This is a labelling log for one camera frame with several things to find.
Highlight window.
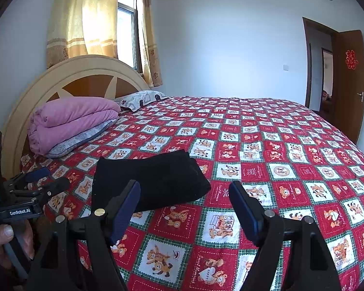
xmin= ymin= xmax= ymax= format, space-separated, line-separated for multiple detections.
xmin=116 ymin=0 xmax=140 ymax=74

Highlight red checkered printed blanket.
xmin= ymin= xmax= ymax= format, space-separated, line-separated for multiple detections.
xmin=19 ymin=96 xmax=364 ymax=291

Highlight person's left hand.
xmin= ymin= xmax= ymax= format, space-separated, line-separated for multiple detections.
xmin=0 ymin=219 xmax=36 ymax=267

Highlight narrow yellow curtain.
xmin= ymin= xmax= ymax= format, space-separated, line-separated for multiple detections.
xmin=138 ymin=0 xmax=164 ymax=88

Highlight folded pink quilt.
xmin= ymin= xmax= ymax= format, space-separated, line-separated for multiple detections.
xmin=27 ymin=97 xmax=122 ymax=156

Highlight red paper door decoration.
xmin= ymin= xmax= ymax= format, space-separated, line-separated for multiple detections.
xmin=345 ymin=49 xmax=359 ymax=70

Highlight white patterned pillow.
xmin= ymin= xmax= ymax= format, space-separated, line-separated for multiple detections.
xmin=113 ymin=90 xmax=166 ymax=111

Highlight blue-grey patterned pillow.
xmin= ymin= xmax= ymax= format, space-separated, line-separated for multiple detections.
xmin=44 ymin=118 xmax=119 ymax=158

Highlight beige wooden headboard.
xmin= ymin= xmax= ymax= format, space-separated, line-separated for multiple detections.
xmin=1 ymin=54 xmax=151 ymax=180

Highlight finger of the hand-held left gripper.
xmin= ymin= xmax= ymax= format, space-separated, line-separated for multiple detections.
xmin=2 ymin=167 xmax=51 ymax=190
xmin=10 ymin=177 xmax=71 ymax=201

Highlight brown door frame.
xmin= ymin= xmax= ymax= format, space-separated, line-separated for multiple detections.
xmin=302 ymin=16 xmax=340 ymax=113

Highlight brown wooden door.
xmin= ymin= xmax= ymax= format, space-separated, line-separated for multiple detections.
xmin=333 ymin=29 xmax=364 ymax=145

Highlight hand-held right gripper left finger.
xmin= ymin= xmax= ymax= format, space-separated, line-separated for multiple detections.
xmin=26 ymin=179 xmax=141 ymax=291

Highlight wide yellow curtain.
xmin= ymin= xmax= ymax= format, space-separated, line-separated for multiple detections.
xmin=46 ymin=0 xmax=121 ymax=69

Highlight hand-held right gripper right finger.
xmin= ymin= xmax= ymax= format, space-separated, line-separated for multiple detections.
xmin=228 ymin=180 xmax=342 ymax=291

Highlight black pants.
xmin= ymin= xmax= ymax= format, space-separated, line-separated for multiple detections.
xmin=91 ymin=149 xmax=212 ymax=216

